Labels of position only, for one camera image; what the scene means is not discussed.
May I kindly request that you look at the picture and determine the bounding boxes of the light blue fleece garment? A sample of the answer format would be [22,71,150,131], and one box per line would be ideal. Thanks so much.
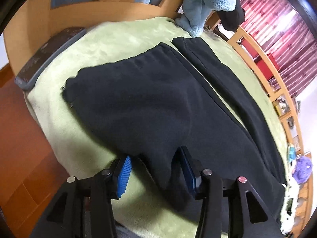
[175,0,236,38]

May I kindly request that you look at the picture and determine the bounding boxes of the dark grey mattress edge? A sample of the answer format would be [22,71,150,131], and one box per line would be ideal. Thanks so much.
[14,27,87,91]

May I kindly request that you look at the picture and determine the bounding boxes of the green bed blanket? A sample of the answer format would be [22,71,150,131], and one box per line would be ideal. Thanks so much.
[24,16,290,238]

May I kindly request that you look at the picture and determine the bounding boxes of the white dotted cloth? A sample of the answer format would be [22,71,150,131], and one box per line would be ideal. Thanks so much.
[281,176,300,235]

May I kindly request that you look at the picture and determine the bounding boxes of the pink red curtain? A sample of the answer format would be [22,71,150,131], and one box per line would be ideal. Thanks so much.
[240,0,316,97]

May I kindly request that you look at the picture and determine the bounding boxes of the black pants with white stripe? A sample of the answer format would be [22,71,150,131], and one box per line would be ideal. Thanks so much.
[62,37,286,221]

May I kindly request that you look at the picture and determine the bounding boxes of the purple plush toy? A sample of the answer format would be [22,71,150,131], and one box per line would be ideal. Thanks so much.
[292,156,313,184]

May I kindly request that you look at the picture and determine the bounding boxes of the teal geometric pillow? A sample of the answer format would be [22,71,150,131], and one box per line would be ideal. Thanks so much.
[287,143,297,164]

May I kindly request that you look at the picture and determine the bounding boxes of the wooden bed headboard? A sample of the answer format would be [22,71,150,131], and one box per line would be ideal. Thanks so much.
[4,0,183,75]

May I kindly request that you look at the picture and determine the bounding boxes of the wooden bed frame rail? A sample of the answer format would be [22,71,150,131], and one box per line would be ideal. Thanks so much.
[204,11,313,231]

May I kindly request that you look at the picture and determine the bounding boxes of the black garment on chair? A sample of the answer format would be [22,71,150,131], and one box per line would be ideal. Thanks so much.
[217,0,245,32]

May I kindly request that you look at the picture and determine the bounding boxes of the red chair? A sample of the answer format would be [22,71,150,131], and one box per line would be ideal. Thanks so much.
[240,37,281,81]

